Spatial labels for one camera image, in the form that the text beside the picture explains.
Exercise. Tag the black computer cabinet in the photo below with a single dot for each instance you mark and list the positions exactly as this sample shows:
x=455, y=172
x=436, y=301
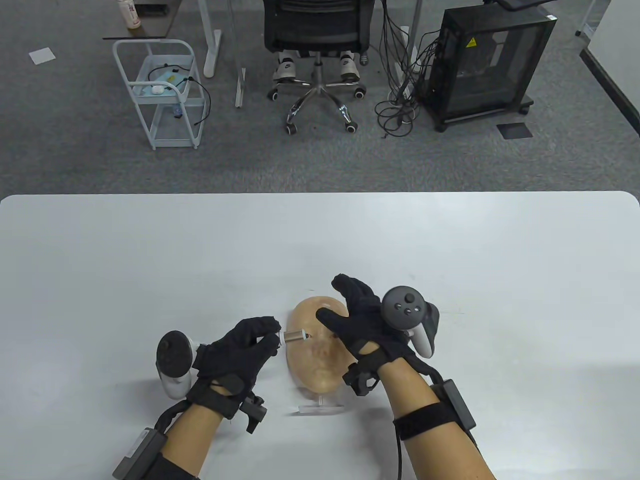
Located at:
x=480, y=65

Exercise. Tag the thick white desk leg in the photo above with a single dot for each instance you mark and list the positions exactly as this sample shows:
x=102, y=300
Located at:
x=211, y=50

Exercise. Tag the thin white desk leg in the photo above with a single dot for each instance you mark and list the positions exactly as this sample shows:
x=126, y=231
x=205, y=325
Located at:
x=240, y=90

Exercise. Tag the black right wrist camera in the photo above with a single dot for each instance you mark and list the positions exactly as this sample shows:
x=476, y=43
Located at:
x=360, y=382

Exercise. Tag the person's left hand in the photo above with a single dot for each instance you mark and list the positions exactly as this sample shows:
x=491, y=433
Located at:
x=235, y=355

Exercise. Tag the black hand controller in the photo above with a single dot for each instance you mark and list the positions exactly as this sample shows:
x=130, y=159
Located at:
x=402, y=307
x=172, y=360

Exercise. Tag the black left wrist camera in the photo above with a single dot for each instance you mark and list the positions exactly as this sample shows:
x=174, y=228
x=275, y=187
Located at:
x=254, y=412

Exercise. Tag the dark floor plate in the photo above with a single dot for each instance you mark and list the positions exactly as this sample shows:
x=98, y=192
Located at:
x=513, y=130

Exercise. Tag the light blue box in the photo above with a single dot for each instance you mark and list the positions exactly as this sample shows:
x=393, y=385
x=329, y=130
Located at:
x=170, y=80

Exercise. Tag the black armband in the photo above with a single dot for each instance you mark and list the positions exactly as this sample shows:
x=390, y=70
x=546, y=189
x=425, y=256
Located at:
x=425, y=420
x=170, y=470

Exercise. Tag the plain black sensor box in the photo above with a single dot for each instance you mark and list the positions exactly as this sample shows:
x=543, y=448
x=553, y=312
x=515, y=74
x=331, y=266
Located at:
x=460, y=405

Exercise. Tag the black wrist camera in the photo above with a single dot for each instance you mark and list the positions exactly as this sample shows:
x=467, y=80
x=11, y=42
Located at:
x=254, y=412
x=360, y=382

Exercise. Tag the person's right forearm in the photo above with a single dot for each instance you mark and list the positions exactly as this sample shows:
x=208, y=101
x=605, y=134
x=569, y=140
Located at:
x=430, y=450

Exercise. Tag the person's right hand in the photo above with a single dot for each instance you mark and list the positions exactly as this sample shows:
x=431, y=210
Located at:
x=365, y=325

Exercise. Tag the black office chair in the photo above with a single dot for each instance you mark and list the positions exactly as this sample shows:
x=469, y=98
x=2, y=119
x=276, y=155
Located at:
x=315, y=25

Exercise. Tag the black right armband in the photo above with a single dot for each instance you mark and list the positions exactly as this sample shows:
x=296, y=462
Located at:
x=425, y=420

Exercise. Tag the black left armband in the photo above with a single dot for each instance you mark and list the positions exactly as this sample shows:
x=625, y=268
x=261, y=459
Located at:
x=170, y=470

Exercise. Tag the white lip balm tube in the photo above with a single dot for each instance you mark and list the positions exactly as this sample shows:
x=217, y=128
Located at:
x=295, y=336

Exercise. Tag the person's left forearm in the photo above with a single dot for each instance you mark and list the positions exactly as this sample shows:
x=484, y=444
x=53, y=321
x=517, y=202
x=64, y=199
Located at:
x=192, y=435

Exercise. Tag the black labelled sensor box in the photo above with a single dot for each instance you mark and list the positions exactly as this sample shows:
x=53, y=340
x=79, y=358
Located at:
x=137, y=452

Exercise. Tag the black left hand controller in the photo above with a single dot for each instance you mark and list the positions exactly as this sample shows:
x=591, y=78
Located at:
x=172, y=360

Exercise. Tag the white partition panel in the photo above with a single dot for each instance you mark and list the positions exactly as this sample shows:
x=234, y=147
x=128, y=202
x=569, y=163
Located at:
x=620, y=45

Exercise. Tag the white paper sheet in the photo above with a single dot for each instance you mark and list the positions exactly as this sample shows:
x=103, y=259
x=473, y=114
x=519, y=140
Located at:
x=42, y=56

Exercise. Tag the white plastic bottle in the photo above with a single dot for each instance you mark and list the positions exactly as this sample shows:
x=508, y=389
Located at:
x=130, y=15

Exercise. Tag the clear acrylic stand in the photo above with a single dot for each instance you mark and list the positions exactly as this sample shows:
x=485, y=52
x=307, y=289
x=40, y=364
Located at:
x=322, y=408

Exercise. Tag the black right hand controller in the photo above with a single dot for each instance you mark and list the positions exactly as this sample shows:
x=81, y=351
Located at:
x=402, y=307

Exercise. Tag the beige mannequin face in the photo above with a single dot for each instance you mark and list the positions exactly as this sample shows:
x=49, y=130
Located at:
x=320, y=370

